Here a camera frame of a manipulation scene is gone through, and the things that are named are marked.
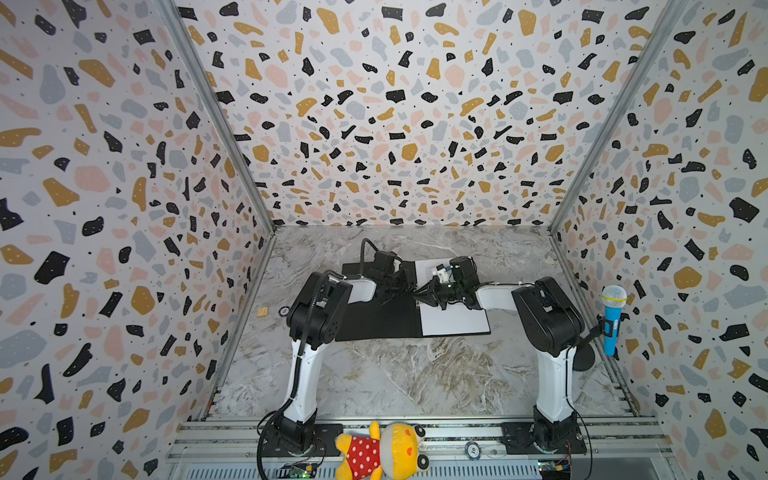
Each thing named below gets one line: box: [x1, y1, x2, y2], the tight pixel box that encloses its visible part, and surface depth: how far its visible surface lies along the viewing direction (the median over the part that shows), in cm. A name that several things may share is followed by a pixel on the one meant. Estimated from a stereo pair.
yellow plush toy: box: [335, 421, 431, 480], surface depth 68 cm
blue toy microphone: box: [602, 285, 628, 357], surface depth 74 cm
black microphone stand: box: [572, 314, 614, 371], surface depth 87 cm
